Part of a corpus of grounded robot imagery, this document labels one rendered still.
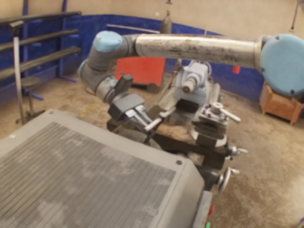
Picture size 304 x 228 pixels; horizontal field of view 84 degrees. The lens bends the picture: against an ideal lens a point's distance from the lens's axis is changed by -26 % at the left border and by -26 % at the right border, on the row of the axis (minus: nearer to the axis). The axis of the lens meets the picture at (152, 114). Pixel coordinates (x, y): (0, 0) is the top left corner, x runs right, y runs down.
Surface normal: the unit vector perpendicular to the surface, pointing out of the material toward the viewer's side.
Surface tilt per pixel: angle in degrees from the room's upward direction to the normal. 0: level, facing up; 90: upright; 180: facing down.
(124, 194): 0
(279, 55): 89
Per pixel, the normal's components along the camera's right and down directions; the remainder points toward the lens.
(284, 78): -0.71, 0.21
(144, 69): -0.02, 0.47
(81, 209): 0.15, -0.87
